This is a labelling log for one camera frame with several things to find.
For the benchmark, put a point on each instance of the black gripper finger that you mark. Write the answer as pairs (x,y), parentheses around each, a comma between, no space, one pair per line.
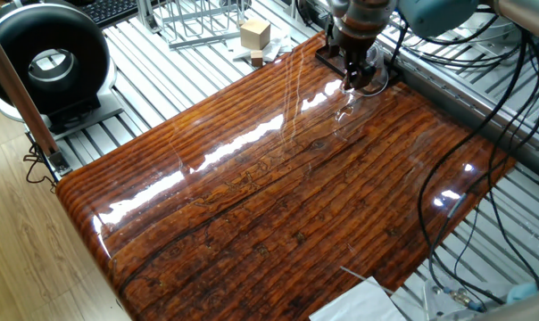
(352,75)
(368,73)

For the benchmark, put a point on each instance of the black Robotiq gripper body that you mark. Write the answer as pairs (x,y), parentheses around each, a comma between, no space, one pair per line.
(359,46)

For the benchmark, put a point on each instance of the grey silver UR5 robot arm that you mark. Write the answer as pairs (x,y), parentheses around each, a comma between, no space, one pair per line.
(434,13)

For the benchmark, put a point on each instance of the black metal cup rack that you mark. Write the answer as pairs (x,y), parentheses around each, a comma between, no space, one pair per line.
(325,57)

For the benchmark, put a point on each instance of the crumpled paper and box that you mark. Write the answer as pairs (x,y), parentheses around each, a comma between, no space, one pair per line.
(276,46)

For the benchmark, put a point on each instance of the small light wooden block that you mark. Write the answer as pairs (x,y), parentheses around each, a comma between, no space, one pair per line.
(256,59)

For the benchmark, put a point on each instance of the aluminium plate with holes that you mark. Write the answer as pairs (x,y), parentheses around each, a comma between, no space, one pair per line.
(483,40)

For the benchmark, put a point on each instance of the glossy wood-grain table mat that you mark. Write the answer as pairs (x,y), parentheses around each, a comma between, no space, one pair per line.
(274,214)

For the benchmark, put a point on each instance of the white paper sheet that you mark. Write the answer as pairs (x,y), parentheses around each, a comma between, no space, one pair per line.
(354,303)

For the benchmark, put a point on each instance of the black keyboard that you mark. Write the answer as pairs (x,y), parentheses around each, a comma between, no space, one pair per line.
(109,11)

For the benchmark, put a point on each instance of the grey aluminium side rail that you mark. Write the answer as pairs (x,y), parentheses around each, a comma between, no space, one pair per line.
(475,118)

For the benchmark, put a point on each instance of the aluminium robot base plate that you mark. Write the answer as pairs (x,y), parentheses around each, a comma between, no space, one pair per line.
(430,303)

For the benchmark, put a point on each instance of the aluminium frame post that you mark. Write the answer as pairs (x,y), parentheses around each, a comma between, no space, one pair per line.
(15,89)

